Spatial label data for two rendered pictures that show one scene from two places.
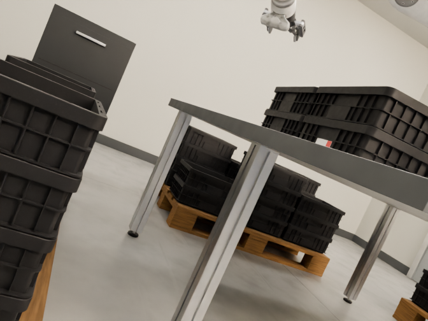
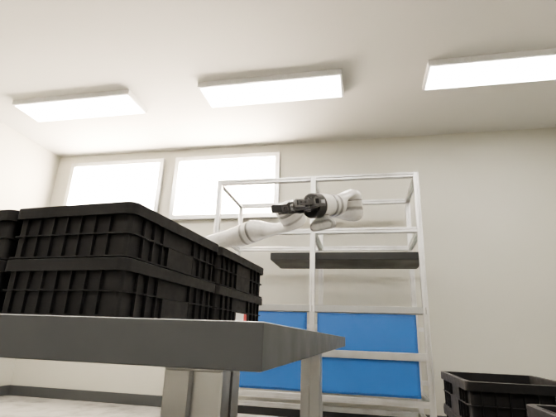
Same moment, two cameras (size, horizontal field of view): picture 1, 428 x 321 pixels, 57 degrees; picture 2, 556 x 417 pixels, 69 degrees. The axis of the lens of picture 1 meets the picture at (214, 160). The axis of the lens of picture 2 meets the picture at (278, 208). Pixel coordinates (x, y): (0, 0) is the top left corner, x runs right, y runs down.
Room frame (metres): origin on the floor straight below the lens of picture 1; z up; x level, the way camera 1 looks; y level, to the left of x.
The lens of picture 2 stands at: (2.26, 0.52, 0.69)
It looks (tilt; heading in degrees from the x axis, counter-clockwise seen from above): 18 degrees up; 213
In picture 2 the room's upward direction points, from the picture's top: 2 degrees clockwise
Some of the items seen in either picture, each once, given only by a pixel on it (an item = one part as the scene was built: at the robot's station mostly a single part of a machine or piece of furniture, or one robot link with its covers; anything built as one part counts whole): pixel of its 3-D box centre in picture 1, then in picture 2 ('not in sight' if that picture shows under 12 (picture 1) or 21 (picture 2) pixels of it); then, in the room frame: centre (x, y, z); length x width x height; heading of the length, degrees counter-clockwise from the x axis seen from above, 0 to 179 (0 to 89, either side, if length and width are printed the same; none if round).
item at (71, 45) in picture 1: (67, 98); not in sight; (2.40, 0.97, 0.45); 0.62 x 0.45 x 0.90; 21
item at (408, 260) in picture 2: not in sight; (345, 261); (-0.86, -0.82, 1.32); 1.20 x 0.45 x 0.06; 111
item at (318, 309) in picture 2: not in sight; (312, 309); (-0.59, -0.98, 0.91); 1.70 x 0.10 x 0.05; 111
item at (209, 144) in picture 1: (197, 161); not in sight; (2.96, 0.12, 0.37); 0.40 x 0.30 x 0.45; 111
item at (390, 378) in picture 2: not in sight; (366, 353); (-0.70, -0.60, 0.60); 0.72 x 0.03 x 0.56; 111
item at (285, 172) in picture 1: (262, 193); not in sight; (2.73, -0.40, 0.37); 0.40 x 0.30 x 0.45; 111
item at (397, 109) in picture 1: (377, 125); (203, 278); (1.25, -0.42, 0.87); 0.40 x 0.30 x 0.11; 16
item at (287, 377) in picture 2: not in sight; (259, 348); (-0.42, -1.34, 0.60); 0.72 x 0.03 x 0.56; 111
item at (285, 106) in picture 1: (317, 116); (128, 254); (1.64, -0.31, 0.87); 0.40 x 0.30 x 0.11; 16
